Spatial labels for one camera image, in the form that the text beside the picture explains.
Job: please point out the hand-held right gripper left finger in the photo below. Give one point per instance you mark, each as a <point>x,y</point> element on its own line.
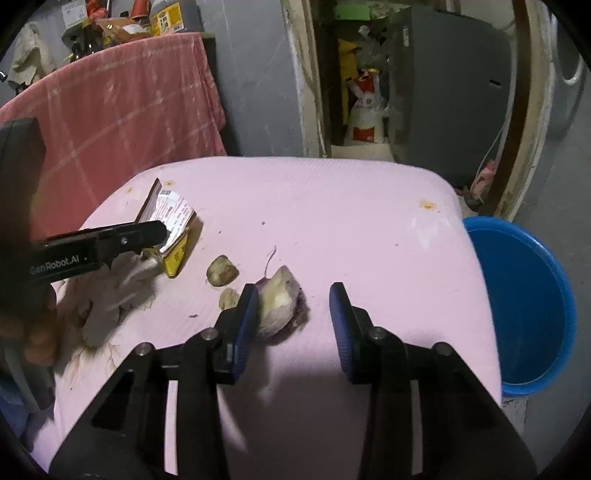
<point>244,323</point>

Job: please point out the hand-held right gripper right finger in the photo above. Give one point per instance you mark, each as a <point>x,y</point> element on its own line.
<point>341,332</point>

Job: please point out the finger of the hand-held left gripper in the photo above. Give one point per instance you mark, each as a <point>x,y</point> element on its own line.
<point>138,237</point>

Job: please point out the small peel piece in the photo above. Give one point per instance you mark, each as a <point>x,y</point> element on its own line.
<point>227,299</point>

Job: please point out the yellow snack wrapper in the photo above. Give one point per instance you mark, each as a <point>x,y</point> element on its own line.
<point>173,212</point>

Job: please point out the onion chunk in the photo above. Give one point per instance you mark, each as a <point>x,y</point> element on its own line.
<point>281,300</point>

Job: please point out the brown ginger piece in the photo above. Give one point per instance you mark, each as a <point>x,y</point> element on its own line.
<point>221,271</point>

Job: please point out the white tissue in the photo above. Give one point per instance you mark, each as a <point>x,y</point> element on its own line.
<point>111,300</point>

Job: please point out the blue plastic basin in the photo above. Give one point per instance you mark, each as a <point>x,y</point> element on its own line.
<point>521,300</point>

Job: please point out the person's left hand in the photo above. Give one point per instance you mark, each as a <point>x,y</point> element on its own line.
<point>39,341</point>

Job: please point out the pink table cover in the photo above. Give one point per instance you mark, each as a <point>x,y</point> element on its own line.
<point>346,221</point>

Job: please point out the red checked cloth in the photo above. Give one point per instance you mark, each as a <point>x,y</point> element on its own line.
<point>138,106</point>

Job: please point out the dark sauce bottles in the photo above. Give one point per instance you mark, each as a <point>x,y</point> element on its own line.
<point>85,44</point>

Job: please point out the orange snack bag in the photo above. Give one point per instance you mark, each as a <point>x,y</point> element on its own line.
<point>120,30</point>

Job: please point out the white and red rice bag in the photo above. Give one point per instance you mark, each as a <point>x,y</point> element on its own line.
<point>367,124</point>

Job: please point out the pink rag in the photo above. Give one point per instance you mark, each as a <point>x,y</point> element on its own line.
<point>487,177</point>

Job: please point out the white hanging towel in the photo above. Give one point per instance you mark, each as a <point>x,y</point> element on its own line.
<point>27,50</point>

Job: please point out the red cup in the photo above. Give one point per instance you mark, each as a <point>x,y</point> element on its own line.
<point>140,8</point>

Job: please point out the grey washing machine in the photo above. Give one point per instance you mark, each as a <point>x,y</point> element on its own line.
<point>452,101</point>

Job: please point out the yellow bag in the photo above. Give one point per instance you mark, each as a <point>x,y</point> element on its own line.
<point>345,60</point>

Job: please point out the clear plastic bag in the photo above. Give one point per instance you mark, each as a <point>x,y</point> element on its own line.
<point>371,50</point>

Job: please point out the green box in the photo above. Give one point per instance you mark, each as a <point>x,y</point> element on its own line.
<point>353,10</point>

